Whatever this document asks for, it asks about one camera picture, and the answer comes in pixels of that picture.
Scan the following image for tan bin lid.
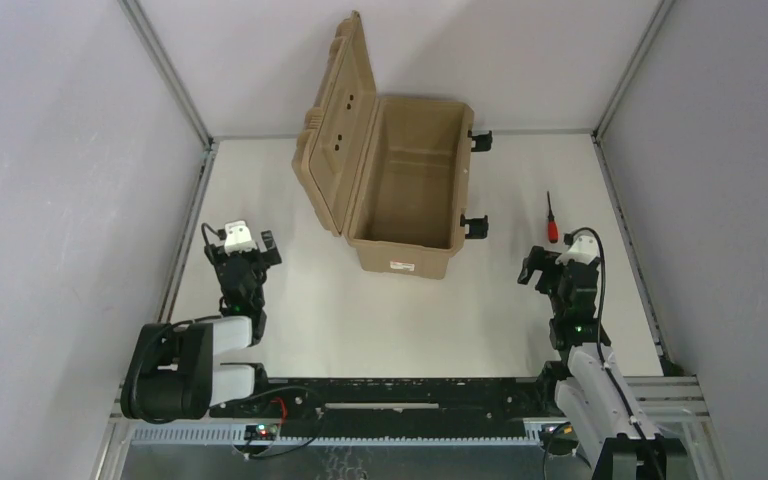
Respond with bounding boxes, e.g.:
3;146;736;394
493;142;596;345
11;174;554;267
292;11;377;236

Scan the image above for red handled screwdriver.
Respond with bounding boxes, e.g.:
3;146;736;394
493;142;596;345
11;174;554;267
546;191;560;244

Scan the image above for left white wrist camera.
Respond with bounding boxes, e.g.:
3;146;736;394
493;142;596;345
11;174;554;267
223;220;258;255

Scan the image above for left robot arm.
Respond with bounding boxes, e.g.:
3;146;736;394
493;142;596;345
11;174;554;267
120;221;282;424

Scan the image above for red and black wires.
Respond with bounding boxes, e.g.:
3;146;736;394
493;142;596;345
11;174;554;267
236;387;326;461

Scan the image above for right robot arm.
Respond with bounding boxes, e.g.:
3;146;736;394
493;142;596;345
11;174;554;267
517;237;691;479

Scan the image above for small electronics board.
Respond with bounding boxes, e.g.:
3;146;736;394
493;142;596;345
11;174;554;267
244;424;280;443

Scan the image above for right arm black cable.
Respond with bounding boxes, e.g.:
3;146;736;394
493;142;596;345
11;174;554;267
570;226;665;480

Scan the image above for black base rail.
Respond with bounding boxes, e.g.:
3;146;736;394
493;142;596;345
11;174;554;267
208;366;562;440

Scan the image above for tan plastic storage bin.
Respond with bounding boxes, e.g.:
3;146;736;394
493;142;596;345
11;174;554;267
344;97;474;280

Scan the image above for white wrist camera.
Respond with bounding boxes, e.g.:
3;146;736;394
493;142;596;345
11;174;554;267
223;220;258;255
555;234;603;266

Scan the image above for lower black bin latch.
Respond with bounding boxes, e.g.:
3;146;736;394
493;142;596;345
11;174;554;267
459;214;489;240

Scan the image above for aluminium frame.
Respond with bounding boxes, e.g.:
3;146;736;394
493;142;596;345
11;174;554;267
120;1;730;479

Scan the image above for upper black bin latch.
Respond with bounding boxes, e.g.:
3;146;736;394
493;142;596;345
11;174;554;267
468;130;493;153

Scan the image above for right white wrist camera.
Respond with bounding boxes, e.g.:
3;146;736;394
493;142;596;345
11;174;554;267
555;234;603;266

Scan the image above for black bin latch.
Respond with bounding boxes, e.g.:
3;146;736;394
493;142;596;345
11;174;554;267
468;130;493;153
459;214;489;240

